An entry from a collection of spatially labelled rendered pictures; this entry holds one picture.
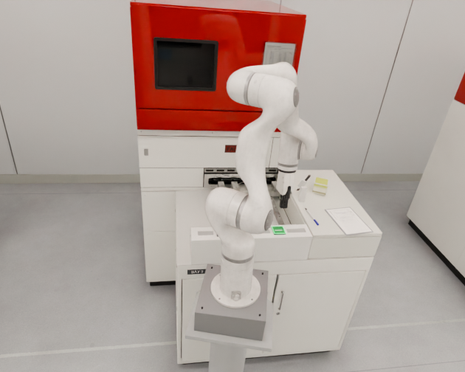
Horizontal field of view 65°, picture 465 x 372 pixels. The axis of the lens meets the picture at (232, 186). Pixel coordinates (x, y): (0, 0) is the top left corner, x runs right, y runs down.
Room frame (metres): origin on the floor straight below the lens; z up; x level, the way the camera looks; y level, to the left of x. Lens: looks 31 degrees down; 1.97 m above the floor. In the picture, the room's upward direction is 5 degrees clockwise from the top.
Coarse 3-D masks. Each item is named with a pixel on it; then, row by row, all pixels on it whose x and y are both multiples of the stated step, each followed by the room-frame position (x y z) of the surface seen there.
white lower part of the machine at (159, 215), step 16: (144, 192) 1.78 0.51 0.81; (160, 192) 1.79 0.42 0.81; (144, 208) 1.78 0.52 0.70; (160, 208) 1.79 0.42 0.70; (144, 224) 1.77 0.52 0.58; (160, 224) 1.79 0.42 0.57; (144, 240) 1.77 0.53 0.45; (160, 240) 1.79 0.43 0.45; (160, 256) 1.79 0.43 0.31; (160, 272) 1.79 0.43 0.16
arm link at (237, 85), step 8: (272, 64) 1.18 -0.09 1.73; (280, 64) 1.19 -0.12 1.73; (288, 64) 1.21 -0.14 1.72; (240, 72) 1.11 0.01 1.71; (248, 72) 1.10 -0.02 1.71; (264, 72) 1.16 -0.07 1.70; (272, 72) 1.16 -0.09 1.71; (280, 72) 1.17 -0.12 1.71; (288, 72) 1.18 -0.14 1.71; (232, 80) 1.09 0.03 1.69; (240, 80) 1.08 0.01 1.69; (248, 80) 1.07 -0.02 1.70; (296, 80) 1.22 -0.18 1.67; (232, 88) 1.08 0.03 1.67; (240, 88) 1.07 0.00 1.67; (232, 96) 1.09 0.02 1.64; (240, 96) 1.07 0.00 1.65; (248, 104) 1.08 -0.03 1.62
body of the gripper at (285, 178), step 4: (280, 172) 1.35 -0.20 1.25; (284, 172) 1.33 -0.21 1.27; (288, 172) 1.32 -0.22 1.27; (292, 172) 1.33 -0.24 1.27; (280, 176) 1.34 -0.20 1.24; (284, 176) 1.31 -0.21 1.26; (288, 176) 1.31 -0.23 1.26; (292, 176) 1.32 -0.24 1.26; (280, 180) 1.33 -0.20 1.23; (284, 180) 1.31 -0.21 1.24; (288, 180) 1.31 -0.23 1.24; (292, 180) 1.31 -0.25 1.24; (280, 184) 1.33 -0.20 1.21; (284, 184) 1.30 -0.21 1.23; (288, 184) 1.30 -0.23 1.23; (292, 184) 1.31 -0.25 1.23; (280, 188) 1.32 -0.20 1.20; (284, 188) 1.30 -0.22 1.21; (292, 188) 1.30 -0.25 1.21; (280, 192) 1.31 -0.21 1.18; (284, 192) 1.29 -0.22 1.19; (292, 192) 1.30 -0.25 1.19
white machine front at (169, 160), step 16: (144, 144) 1.78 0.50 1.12; (160, 144) 1.80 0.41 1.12; (176, 144) 1.81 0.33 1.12; (192, 144) 1.83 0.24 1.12; (208, 144) 1.85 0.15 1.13; (224, 144) 1.86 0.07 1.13; (272, 144) 1.92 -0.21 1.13; (144, 160) 1.78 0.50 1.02; (160, 160) 1.80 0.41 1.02; (176, 160) 1.81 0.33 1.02; (192, 160) 1.83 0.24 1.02; (208, 160) 1.85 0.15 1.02; (224, 160) 1.87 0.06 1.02; (272, 160) 1.92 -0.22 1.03; (144, 176) 1.78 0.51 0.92; (160, 176) 1.80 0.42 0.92; (176, 176) 1.81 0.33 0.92; (192, 176) 1.83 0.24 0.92
